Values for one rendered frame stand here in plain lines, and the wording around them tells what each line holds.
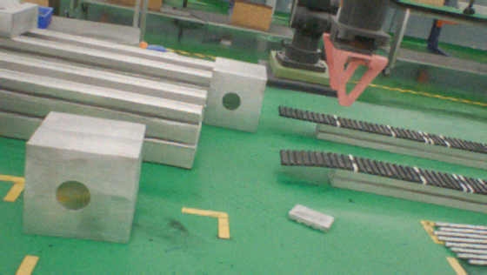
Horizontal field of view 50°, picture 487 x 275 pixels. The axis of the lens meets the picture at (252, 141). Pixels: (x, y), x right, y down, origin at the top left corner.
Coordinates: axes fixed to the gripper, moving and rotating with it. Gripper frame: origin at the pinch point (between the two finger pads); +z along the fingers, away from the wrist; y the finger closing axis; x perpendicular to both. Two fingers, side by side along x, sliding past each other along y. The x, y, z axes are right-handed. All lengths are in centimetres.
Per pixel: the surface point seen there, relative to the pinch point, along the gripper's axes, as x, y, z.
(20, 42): -49, -14, 5
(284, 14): 50, -771, 85
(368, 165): 6.5, 0.5, 9.9
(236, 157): -12.2, -2.1, 13.3
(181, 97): -21.7, -1.9, 5.6
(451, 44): 332, -794, 83
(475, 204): 22.7, 2.1, 12.1
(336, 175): 2.1, 1.8, 11.7
